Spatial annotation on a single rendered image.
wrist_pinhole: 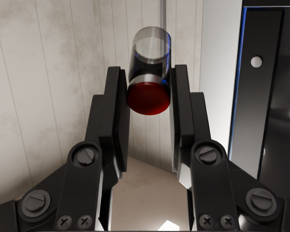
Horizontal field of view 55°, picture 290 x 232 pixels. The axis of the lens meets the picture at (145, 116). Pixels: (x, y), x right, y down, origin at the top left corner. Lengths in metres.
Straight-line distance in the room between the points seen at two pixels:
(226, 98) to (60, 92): 2.81
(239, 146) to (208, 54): 0.15
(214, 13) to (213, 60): 0.07
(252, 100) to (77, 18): 2.92
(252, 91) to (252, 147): 0.09
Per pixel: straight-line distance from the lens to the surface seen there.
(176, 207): 2.84
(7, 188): 3.19
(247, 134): 0.46
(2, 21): 2.82
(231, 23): 0.42
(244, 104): 0.44
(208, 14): 0.44
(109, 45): 3.29
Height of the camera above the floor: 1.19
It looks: 23 degrees up
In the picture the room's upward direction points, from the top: 178 degrees clockwise
